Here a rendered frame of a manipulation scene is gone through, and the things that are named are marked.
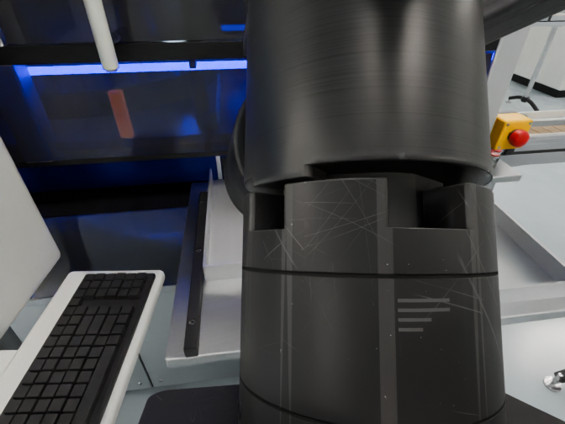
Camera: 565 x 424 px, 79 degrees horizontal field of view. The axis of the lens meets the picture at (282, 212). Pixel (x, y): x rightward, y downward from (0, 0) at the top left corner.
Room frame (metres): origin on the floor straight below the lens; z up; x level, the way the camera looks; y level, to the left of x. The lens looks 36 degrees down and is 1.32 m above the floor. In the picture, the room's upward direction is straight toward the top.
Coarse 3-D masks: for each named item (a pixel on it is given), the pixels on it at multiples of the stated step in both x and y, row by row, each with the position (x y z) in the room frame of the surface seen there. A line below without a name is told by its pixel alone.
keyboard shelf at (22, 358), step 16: (80, 272) 0.50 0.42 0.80; (96, 272) 0.50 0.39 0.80; (112, 272) 0.50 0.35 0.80; (128, 272) 0.50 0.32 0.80; (144, 272) 0.50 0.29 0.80; (160, 272) 0.50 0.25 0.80; (64, 288) 0.46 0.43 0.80; (160, 288) 0.47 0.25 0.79; (64, 304) 0.42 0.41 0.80; (48, 320) 0.38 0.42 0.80; (144, 320) 0.38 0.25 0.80; (32, 336) 0.35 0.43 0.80; (144, 336) 0.36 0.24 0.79; (0, 352) 0.32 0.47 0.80; (16, 352) 0.32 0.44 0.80; (32, 352) 0.32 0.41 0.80; (128, 352) 0.32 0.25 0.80; (0, 368) 0.29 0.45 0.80; (16, 368) 0.29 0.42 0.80; (128, 368) 0.29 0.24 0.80; (0, 384) 0.26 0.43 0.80; (16, 384) 0.26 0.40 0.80; (0, 400) 0.24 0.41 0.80; (112, 400) 0.24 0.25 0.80; (112, 416) 0.22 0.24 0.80
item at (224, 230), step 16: (208, 192) 0.63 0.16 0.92; (224, 192) 0.68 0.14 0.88; (208, 208) 0.57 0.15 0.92; (224, 208) 0.62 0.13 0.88; (208, 224) 0.52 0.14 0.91; (224, 224) 0.56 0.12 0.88; (240, 224) 0.56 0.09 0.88; (208, 240) 0.49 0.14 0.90; (224, 240) 0.51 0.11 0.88; (240, 240) 0.51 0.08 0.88; (208, 256) 0.45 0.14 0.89; (224, 256) 0.46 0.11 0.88; (240, 256) 0.46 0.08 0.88; (208, 272) 0.41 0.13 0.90; (224, 272) 0.41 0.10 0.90; (240, 272) 0.41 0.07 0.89
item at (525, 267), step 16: (496, 208) 0.58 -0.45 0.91; (496, 224) 0.56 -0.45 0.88; (512, 224) 0.53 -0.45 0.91; (496, 240) 0.51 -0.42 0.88; (512, 240) 0.51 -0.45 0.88; (528, 240) 0.48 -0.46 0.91; (512, 256) 0.46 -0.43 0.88; (528, 256) 0.46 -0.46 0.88; (544, 256) 0.44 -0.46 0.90; (512, 272) 0.42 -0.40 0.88; (528, 272) 0.42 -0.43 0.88; (544, 272) 0.42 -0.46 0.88; (560, 272) 0.40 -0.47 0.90; (512, 288) 0.36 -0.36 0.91; (528, 288) 0.36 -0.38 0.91; (544, 288) 0.36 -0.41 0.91; (560, 288) 0.37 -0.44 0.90
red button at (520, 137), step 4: (516, 132) 0.74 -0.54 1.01; (520, 132) 0.73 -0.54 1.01; (524, 132) 0.73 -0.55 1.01; (512, 136) 0.74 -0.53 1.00; (516, 136) 0.73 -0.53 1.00; (520, 136) 0.73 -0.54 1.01; (524, 136) 0.73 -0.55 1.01; (528, 136) 0.73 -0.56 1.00; (512, 140) 0.73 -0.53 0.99; (516, 140) 0.73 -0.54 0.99; (520, 140) 0.72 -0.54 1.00; (524, 140) 0.73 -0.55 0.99; (528, 140) 0.73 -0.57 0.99; (512, 144) 0.73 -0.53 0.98; (516, 144) 0.73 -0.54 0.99; (520, 144) 0.73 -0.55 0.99; (524, 144) 0.73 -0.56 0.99
